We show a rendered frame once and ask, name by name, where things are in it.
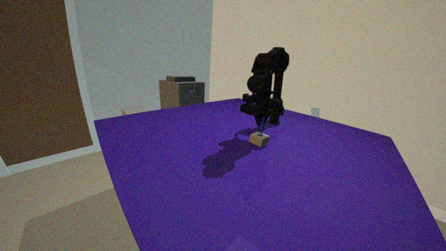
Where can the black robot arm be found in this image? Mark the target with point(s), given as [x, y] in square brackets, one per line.
[265, 65]

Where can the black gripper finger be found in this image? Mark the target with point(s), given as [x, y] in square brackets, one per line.
[267, 112]
[258, 118]

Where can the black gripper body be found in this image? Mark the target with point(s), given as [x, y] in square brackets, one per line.
[262, 99]

